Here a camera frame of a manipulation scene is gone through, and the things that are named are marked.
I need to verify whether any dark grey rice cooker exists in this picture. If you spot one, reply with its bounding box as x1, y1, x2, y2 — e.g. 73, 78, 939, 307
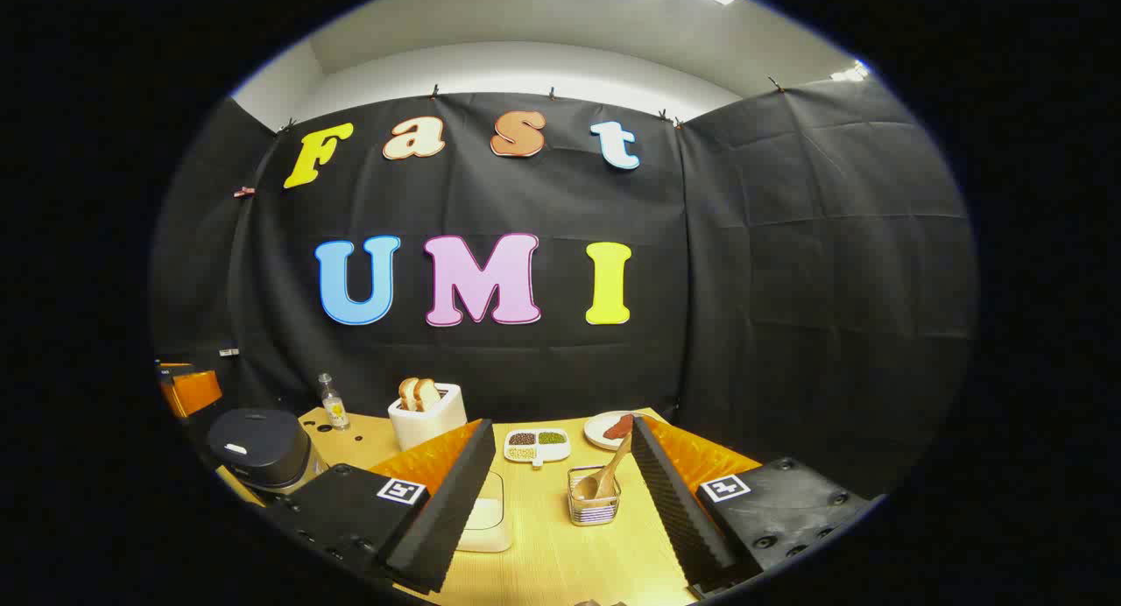
207, 408, 329, 502

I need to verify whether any clear plastic rice box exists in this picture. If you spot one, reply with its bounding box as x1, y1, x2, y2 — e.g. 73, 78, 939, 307
455, 470, 514, 553

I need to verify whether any wooden spoon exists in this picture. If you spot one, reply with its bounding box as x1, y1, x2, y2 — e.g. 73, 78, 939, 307
574, 433, 633, 502

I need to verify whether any white toaster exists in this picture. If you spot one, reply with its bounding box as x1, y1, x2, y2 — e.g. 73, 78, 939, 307
388, 384, 468, 452

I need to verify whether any white round plate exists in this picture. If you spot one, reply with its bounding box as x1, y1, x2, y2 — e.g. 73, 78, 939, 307
583, 411, 645, 452

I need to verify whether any black backdrop cloth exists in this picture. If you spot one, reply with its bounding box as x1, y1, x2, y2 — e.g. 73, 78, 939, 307
149, 79, 977, 502

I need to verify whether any white divided bean dish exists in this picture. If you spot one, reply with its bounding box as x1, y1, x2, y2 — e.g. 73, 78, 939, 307
504, 427, 572, 469

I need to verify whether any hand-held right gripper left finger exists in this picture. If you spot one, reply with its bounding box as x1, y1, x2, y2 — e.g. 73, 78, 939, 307
263, 419, 497, 595

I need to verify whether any small glass bottle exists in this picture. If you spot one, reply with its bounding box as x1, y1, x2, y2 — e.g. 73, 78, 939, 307
317, 373, 351, 431

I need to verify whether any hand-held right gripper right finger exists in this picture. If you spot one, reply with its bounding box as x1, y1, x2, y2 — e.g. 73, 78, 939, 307
631, 416, 877, 600

